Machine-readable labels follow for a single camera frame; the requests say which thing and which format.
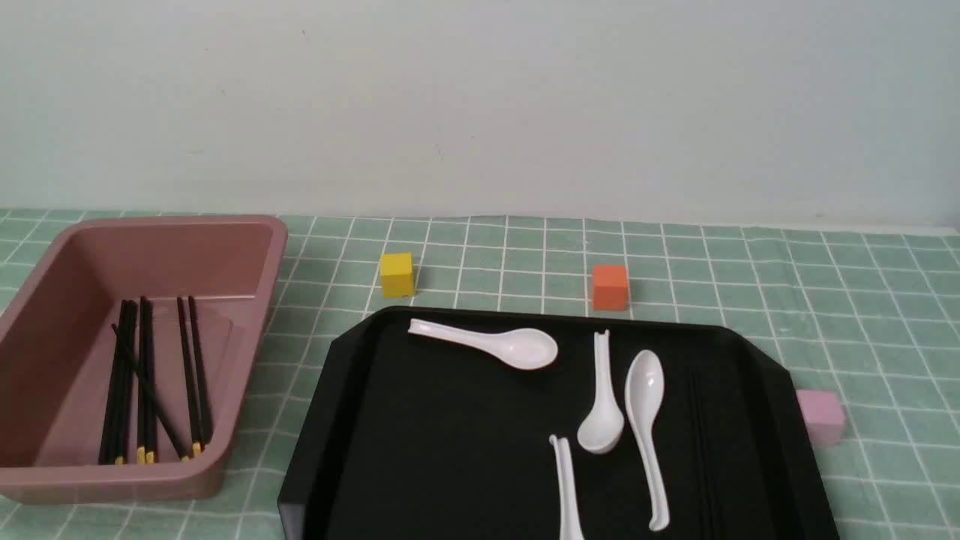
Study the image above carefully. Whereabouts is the yellow cube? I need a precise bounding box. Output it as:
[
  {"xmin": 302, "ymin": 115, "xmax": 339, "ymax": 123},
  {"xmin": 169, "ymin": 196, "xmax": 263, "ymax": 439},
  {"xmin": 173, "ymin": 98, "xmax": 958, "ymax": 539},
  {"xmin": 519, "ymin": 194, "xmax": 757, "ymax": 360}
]
[{"xmin": 379, "ymin": 252, "xmax": 416, "ymax": 299}]

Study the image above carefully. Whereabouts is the white spoon top left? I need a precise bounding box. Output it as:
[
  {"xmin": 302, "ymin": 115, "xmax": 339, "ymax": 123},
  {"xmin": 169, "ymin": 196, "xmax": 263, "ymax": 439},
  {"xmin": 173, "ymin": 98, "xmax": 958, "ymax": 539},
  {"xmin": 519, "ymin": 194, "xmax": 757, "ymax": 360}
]
[{"xmin": 408, "ymin": 319, "xmax": 559, "ymax": 371}]

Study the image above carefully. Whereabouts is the orange cube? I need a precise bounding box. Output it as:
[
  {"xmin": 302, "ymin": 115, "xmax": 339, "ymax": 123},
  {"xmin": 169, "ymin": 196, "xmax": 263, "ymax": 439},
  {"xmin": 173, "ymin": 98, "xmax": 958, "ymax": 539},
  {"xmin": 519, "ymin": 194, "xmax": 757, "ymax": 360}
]
[{"xmin": 591, "ymin": 265, "xmax": 630, "ymax": 311}]

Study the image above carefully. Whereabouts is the black plastic tray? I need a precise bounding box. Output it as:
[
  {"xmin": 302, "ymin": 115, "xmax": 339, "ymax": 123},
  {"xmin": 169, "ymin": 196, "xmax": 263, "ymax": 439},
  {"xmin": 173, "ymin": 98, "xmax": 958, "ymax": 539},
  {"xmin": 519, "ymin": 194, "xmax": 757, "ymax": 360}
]
[{"xmin": 277, "ymin": 307, "xmax": 839, "ymax": 539}]

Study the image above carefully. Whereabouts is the white spoon right long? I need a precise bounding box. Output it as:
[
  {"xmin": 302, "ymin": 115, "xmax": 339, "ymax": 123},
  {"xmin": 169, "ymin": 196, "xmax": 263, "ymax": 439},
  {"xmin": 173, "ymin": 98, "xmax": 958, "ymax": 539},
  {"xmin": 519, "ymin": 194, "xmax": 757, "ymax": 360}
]
[{"xmin": 625, "ymin": 349, "xmax": 670, "ymax": 531}]

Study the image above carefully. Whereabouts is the white spoon centre upside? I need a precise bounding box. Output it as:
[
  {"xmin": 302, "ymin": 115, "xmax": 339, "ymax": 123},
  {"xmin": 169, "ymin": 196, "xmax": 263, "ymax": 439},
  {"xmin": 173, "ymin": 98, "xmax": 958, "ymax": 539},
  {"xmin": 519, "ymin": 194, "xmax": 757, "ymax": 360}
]
[{"xmin": 577, "ymin": 329, "xmax": 625, "ymax": 455}]

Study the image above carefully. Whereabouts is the white spoon bottom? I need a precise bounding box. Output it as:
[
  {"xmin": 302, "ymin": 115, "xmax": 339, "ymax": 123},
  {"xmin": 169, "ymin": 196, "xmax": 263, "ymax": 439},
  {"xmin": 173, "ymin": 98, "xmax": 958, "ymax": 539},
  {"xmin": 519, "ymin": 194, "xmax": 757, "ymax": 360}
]
[{"xmin": 548, "ymin": 434, "xmax": 585, "ymax": 540}]

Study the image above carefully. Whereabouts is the black chopstick far right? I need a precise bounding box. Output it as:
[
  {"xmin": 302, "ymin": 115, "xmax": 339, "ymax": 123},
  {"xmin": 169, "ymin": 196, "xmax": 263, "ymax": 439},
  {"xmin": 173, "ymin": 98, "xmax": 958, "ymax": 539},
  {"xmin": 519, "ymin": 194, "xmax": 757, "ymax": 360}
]
[{"xmin": 187, "ymin": 296, "xmax": 213, "ymax": 450}]

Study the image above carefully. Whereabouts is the black chopstick right inner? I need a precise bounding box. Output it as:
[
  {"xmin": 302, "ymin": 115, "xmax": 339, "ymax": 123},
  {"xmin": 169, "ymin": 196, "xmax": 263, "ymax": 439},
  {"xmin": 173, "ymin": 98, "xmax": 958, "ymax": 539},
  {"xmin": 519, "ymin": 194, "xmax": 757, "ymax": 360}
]
[{"xmin": 177, "ymin": 297, "xmax": 203, "ymax": 458}]

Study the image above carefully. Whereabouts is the black chopstick middle left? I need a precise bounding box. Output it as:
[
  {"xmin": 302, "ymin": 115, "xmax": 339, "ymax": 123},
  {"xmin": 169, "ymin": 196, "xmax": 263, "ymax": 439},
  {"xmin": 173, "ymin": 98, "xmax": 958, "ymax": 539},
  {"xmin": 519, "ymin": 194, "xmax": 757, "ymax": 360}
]
[{"xmin": 136, "ymin": 296, "xmax": 149, "ymax": 465}]

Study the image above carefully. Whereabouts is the black diagonal chopstick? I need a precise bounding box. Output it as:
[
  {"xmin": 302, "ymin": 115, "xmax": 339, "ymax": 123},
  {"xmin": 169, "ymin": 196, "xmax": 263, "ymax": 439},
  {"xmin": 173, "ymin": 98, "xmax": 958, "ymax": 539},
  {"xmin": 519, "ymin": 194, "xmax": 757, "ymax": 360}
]
[{"xmin": 109, "ymin": 322, "xmax": 190, "ymax": 462}]

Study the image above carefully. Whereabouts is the black chopstick middle right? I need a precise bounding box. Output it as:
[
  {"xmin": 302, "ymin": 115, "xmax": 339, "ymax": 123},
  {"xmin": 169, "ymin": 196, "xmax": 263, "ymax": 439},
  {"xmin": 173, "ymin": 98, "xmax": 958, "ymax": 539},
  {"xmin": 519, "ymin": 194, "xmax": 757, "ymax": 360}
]
[{"xmin": 140, "ymin": 297, "xmax": 158, "ymax": 464}]

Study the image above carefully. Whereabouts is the pink cube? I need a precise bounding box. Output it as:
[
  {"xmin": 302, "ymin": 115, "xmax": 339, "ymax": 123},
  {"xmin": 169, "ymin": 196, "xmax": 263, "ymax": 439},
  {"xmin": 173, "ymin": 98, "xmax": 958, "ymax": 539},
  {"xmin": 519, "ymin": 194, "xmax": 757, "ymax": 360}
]
[{"xmin": 796, "ymin": 389, "xmax": 847, "ymax": 446}]

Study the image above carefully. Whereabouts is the black chopstick far left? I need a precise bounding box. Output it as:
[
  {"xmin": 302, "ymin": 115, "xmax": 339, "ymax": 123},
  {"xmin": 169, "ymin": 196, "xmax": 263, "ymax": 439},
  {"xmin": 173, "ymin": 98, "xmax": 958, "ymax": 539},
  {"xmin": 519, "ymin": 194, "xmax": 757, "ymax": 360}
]
[{"xmin": 98, "ymin": 334, "xmax": 125, "ymax": 466}]

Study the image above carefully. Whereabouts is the green checkered tablecloth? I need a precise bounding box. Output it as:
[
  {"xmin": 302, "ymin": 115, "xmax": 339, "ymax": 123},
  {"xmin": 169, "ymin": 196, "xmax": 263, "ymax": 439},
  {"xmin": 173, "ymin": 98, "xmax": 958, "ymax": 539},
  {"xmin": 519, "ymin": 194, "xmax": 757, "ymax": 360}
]
[{"xmin": 2, "ymin": 214, "xmax": 959, "ymax": 539}]

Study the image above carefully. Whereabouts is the pink plastic bin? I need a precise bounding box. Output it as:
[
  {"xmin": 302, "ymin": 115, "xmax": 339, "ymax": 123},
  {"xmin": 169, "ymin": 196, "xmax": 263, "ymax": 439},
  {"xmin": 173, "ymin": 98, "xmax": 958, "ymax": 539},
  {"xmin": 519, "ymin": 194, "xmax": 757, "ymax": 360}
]
[{"xmin": 1, "ymin": 215, "xmax": 288, "ymax": 505}]

